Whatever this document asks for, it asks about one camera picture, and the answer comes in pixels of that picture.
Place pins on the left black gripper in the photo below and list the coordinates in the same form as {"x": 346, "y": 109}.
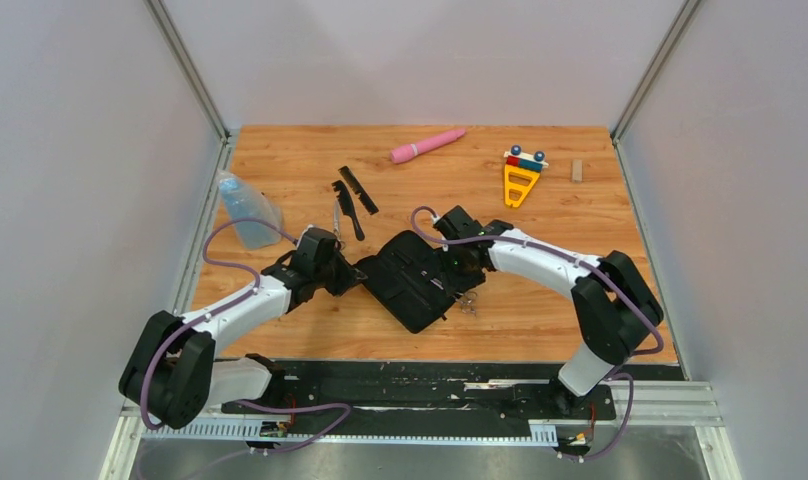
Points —
{"x": 350, "y": 276}

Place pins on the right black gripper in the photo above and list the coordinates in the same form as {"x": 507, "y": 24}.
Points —
{"x": 453, "y": 281}

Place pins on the silver thinning scissors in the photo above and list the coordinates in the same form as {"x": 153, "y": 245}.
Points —
{"x": 466, "y": 300}

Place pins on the black zip tool case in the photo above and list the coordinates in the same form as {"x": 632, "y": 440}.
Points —
{"x": 399, "y": 279}

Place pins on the black barber comb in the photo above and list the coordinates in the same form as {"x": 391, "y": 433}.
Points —
{"x": 361, "y": 193}

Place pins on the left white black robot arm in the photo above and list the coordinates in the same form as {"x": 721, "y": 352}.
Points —
{"x": 174, "y": 372}

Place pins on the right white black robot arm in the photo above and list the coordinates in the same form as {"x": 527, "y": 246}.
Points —
{"x": 615, "y": 308}

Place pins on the colourful toy block bar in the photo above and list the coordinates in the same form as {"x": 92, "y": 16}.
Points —
{"x": 517, "y": 157}

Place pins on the pink cylindrical wand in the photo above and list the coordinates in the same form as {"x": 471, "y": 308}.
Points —
{"x": 408, "y": 152}

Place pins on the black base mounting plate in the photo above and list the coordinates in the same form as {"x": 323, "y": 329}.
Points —
{"x": 428, "y": 399}

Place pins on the small wooden block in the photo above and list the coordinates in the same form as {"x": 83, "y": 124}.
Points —
{"x": 577, "y": 171}

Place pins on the yellow triangular toy frame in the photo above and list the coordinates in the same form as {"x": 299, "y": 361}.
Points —
{"x": 517, "y": 184}

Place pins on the aluminium front rail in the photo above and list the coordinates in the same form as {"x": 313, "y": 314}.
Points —
{"x": 643, "y": 430}

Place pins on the left aluminium corner post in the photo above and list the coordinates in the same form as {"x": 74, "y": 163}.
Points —
{"x": 176, "y": 45}

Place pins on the aluminium corner post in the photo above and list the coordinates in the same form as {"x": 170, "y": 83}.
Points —
{"x": 655, "y": 68}
{"x": 176, "y": 45}

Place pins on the right aluminium corner post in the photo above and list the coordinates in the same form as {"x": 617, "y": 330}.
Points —
{"x": 655, "y": 68}

